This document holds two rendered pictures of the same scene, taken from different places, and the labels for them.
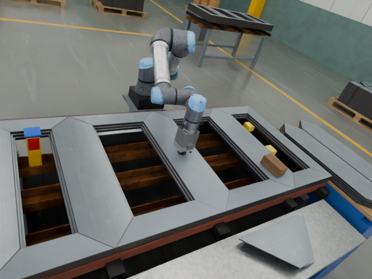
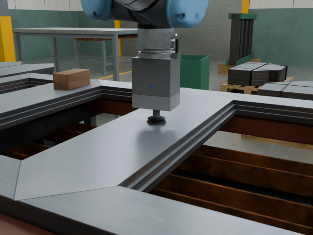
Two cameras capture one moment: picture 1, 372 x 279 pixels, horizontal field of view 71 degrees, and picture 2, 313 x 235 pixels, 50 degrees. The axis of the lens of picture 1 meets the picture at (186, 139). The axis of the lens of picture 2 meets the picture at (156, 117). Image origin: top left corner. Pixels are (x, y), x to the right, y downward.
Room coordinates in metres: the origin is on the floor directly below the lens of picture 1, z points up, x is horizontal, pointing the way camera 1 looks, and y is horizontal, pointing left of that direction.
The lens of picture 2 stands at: (1.29, 0.64, 1.06)
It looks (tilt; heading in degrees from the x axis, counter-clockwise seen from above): 16 degrees down; 247
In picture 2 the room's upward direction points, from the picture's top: straight up
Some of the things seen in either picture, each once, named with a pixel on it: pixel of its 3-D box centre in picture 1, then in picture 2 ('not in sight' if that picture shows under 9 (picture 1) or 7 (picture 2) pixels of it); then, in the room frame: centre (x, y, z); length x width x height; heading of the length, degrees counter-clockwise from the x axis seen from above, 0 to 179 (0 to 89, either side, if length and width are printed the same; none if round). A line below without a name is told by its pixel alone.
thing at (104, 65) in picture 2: not in sight; (110, 50); (-0.64, -6.52, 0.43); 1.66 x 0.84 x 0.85; 39
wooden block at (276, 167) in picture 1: (273, 165); (72, 79); (1.12, -0.47, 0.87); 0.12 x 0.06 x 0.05; 45
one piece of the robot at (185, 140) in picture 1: (187, 138); (159, 78); (1.01, -0.01, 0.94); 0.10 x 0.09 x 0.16; 45
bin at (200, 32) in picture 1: (197, 24); not in sight; (6.86, 0.58, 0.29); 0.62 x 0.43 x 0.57; 56
